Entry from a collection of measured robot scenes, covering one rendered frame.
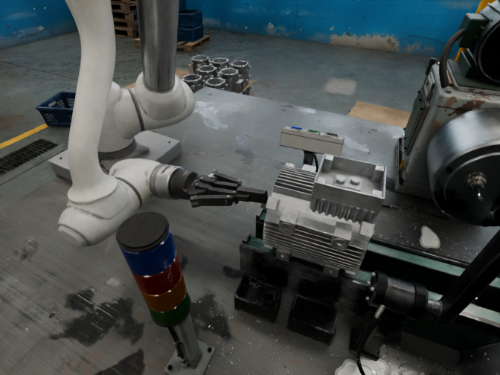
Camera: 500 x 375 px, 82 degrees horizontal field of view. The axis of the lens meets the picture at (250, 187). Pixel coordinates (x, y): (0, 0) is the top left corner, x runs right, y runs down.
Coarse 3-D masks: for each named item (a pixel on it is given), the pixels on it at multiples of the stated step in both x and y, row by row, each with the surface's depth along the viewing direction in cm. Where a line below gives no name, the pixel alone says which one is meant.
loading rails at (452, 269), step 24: (264, 216) 76; (384, 240) 68; (240, 264) 72; (264, 264) 68; (288, 264) 64; (312, 264) 65; (384, 264) 68; (408, 264) 65; (432, 264) 65; (456, 264) 64; (288, 288) 70; (312, 288) 66; (336, 288) 63; (360, 288) 60; (432, 288) 67; (360, 312) 67; (480, 312) 56; (432, 336) 62; (456, 336) 59; (480, 336) 56
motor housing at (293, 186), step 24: (288, 168) 61; (288, 192) 57; (312, 216) 55; (336, 216) 54; (264, 240) 60; (288, 240) 57; (312, 240) 55; (360, 240) 53; (336, 264) 56; (360, 264) 53
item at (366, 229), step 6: (270, 198) 56; (276, 198) 56; (270, 204) 56; (276, 204) 55; (276, 210) 56; (366, 222) 51; (360, 228) 51; (366, 228) 51; (372, 228) 50; (360, 234) 51; (366, 234) 51; (372, 234) 50; (264, 246) 64; (270, 246) 63
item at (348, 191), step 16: (336, 160) 58; (352, 160) 56; (320, 176) 57; (336, 176) 54; (352, 176) 57; (368, 176) 57; (384, 176) 52; (320, 192) 52; (336, 192) 51; (352, 192) 49; (368, 192) 54; (384, 192) 49; (320, 208) 54; (336, 208) 53; (352, 208) 51; (368, 208) 50
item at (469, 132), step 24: (456, 120) 74; (480, 120) 68; (432, 144) 78; (456, 144) 67; (480, 144) 62; (432, 168) 73; (456, 168) 66; (480, 168) 64; (432, 192) 72; (456, 192) 69; (456, 216) 74; (480, 216) 71
